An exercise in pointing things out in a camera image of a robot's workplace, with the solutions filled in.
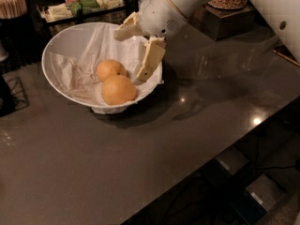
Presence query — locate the grey floor box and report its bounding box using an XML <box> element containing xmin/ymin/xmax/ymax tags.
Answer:
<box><xmin>202</xmin><ymin>147</ymin><xmax>249</xmax><ymax>188</ymax></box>
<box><xmin>229</xmin><ymin>172</ymin><xmax>286</xmax><ymax>225</ymax></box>

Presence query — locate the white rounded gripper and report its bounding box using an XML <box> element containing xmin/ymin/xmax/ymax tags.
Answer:
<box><xmin>113</xmin><ymin>0</ymin><xmax>187</xmax><ymax>85</ymax></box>

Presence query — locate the far grey floor box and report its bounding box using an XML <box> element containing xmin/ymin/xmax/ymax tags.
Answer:
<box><xmin>202</xmin><ymin>147</ymin><xmax>249</xmax><ymax>188</ymax></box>

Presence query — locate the orange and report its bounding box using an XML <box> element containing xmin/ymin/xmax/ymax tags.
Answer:
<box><xmin>101</xmin><ymin>75</ymin><xmax>137</xmax><ymax>105</ymax></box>
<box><xmin>97</xmin><ymin>59</ymin><xmax>127</xmax><ymax>82</ymax></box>

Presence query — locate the white paper bowl liner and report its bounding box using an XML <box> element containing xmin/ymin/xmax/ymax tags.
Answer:
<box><xmin>48</xmin><ymin>23</ymin><xmax>165</xmax><ymax>115</ymax></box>

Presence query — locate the white slanted bowl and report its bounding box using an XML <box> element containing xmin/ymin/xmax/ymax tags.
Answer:
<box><xmin>41</xmin><ymin>22</ymin><xmax>163</xmax><ymax>110</ymax></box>

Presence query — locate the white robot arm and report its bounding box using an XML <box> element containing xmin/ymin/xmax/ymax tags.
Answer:
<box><xmin>114</xmin><ymin>0</ymin><xmax>300</xmax><ymax>83</ymax></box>

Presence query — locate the black floor cable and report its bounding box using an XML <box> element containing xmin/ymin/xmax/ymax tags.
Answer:
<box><xmin>252</xmin><ymin>134</ymin><xmax>300</xmax><ymax>172</ymax></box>

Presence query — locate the tray of tea bags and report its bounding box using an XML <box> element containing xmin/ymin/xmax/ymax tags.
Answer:
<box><xmin>36</xmin><ymin>0</ymin><xmax>125</xmax><ymax>23</ymax></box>

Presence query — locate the near grey floor box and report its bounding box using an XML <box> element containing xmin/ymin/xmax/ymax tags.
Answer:
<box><xmin>229</xmin><ymin>172</ymin><xmax>286</xmax><ymax>225</ymax></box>

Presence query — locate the cup of wooden stirrers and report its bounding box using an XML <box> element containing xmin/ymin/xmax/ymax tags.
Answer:
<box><xmin>0</xmin><ymin>0</ymin><xmax>27</xmax><ymax>19</ymax></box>

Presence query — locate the steel pedestal box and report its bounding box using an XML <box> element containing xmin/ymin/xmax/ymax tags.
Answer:
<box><xmin>189</xmin><ymin>5</ymin><xmax>255</xmax><ymax>40</ymax></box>

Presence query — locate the black wire rack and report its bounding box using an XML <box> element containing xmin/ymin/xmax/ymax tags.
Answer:
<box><xmin>0</xmin><ymin>75</ymin><xmax>30</xmax><ymax>117</ymax></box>

